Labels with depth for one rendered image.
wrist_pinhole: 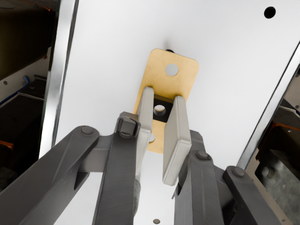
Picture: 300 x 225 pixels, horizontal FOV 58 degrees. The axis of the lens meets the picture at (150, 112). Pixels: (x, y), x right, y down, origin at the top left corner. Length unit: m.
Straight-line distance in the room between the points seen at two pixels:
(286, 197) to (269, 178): 0.03
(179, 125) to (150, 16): 0.12
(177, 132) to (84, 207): 0.22
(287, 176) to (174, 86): 0.15
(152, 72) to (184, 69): 0.02
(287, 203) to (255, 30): 0.16
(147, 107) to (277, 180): 0.19
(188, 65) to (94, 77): 0.10
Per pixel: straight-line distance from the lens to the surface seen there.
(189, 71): 0.20
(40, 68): 0.62
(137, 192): 0.30
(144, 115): 0.15
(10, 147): 0.39
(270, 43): 0.27
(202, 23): 0.25
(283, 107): 0.50
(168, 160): 0.15
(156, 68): 0.20
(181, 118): 0.17
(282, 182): 0.31
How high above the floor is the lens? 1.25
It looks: 66 degrees down
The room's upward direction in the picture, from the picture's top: 174 degrees counter-clockwise
